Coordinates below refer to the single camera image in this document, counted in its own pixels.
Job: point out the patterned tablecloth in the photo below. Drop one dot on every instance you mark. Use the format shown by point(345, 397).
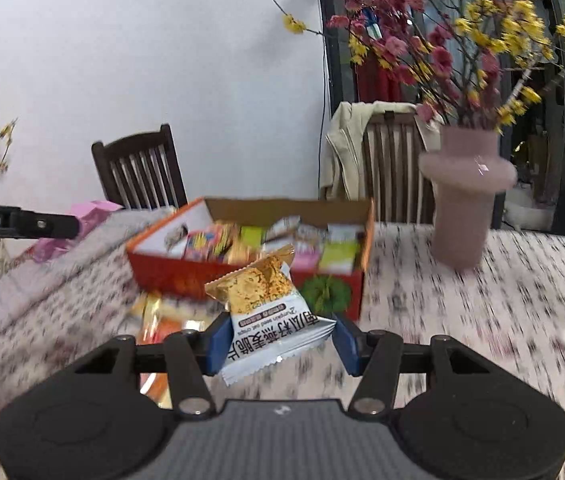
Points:
point(511, 309)

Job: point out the pink snack packet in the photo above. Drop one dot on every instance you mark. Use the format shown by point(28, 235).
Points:
point(66, 234)
point(305, 261)

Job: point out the lime green snack packet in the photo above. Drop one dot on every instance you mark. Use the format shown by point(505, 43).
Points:
point(339, 257)

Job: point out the wooden chair with jacket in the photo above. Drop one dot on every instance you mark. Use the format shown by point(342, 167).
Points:
point(392, 145)

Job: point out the red hanging garment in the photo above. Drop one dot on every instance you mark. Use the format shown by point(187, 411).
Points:
point(374, 83)

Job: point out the red cardboard snack box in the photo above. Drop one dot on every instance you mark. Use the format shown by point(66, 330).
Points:
point(157, 254)

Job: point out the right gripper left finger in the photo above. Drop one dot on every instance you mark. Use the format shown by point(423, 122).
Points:
point(109, 413)

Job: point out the silver oat crisp packet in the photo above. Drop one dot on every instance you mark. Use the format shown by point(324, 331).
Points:
point(271, 321)

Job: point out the orange snack packet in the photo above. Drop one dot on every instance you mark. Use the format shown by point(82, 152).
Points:
point(159, 316)

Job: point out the pink glass vase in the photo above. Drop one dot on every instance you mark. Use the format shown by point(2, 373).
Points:
point(467, 173)

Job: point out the beige jacket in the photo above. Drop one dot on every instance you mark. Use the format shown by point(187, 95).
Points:
point(341, 173)

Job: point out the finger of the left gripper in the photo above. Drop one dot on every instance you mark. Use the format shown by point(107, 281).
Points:
point(17, 223)

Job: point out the dark framed glass door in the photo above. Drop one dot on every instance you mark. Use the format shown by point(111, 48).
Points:
point(537, 85)

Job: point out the dark wooden chair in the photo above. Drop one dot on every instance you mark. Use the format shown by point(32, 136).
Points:
point(141, 171)

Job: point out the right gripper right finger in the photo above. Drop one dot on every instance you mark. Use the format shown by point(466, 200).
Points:
point(452, 412)

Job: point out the red colourful snack bag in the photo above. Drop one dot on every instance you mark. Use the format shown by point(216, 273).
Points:
point(209, 244)

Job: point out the yellow and pink flower branches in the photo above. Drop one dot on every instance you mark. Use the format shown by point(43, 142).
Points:
point(462, 35)

